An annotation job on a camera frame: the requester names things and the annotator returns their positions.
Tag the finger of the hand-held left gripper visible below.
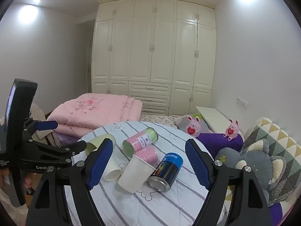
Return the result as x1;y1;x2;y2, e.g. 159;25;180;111
24;120;59;137
28;140;87;162

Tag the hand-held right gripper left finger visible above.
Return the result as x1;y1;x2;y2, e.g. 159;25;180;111
27;138;114;226

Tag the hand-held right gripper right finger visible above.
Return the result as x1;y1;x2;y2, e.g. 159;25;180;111
185;139;273;226

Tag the large white paper cup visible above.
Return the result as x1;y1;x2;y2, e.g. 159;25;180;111
117;154;156;192

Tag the small white paper cup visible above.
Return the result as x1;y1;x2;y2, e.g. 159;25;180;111
104;169;122;182

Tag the light green cup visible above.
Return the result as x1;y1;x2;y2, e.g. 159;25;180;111
85;134;116;156

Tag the pink dotted cup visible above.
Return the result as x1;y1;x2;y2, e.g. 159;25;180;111
137;145;161;166

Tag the person's left hand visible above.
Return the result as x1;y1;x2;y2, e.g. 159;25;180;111
0;169;35;195

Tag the light purple cloth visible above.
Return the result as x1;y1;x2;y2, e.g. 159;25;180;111
53;132;79;147

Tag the beige clothing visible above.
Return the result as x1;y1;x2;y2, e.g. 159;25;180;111
29;103;56;147

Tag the blue and black can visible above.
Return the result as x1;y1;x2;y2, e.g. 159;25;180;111
147;152;183;192

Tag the purple pillow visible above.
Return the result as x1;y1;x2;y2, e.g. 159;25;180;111
196;132;244;159

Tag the pink bunny plush toy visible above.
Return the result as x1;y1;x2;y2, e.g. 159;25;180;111
185;115;205;137
223;119;240;141

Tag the folded pink quilt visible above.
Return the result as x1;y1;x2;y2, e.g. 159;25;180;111
46;93;143;138

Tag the grey pillow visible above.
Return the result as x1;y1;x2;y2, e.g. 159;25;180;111
176;116;191;132

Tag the pink can with green lid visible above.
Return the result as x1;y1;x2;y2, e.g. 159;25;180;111
122;127;159;157

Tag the white bedside table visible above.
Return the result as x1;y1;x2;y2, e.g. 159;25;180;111
196;106;244;135

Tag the grey plush toy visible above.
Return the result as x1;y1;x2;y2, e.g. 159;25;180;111
214;138;301;203

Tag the heart print bed sheet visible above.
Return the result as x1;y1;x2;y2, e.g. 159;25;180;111
140;113;189;129

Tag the triangle pattern quilted cushion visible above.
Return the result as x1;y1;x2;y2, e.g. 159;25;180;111
242;117;301;170

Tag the white wardrobe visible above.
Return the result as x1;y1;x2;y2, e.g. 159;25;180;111
91;0;217;117

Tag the white wall socket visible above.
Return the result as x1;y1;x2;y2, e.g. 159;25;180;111
236;97;249;109

